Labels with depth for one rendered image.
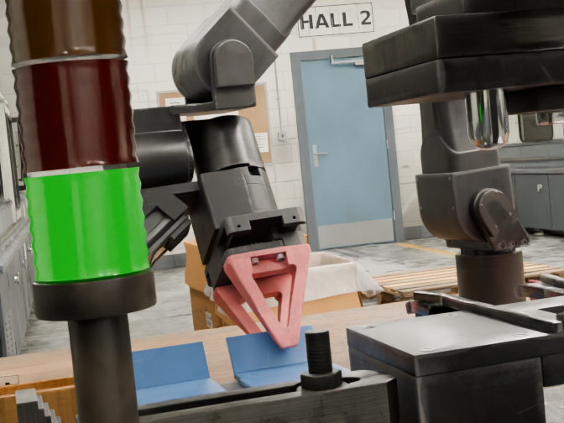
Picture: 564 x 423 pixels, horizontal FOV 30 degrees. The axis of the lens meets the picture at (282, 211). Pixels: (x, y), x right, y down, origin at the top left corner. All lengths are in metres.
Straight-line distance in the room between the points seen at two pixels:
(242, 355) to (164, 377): 0.06
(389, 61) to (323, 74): 11.17
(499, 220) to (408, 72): 0.44
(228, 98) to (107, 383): 0.53
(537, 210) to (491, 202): 10.12
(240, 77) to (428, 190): 0.23
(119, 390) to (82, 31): 0.12
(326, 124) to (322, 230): 1.17
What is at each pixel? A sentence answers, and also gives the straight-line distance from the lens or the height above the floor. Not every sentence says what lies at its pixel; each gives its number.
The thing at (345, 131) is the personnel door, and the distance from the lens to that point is 11.74.
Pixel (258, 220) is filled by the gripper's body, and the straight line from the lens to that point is 0.81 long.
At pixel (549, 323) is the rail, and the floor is 0.99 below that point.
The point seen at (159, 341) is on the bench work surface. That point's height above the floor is 0.90.
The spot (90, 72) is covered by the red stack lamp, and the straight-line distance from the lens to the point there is 0.34.
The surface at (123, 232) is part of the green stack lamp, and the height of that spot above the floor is 1.06.
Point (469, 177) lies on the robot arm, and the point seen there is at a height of 1.05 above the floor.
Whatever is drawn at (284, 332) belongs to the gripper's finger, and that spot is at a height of 0.95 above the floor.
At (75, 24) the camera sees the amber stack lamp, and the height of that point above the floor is 1.13.
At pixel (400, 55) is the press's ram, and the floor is 1.13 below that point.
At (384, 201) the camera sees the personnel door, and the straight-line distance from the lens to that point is 11.86.
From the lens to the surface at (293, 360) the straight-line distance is 0.81.
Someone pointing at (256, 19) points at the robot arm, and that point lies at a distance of 0.88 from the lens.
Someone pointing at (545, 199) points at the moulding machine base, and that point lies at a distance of 10.89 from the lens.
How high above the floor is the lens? 1.08
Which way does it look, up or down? 3 degrees down
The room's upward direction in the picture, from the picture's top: 6 degrees counter-clockwise
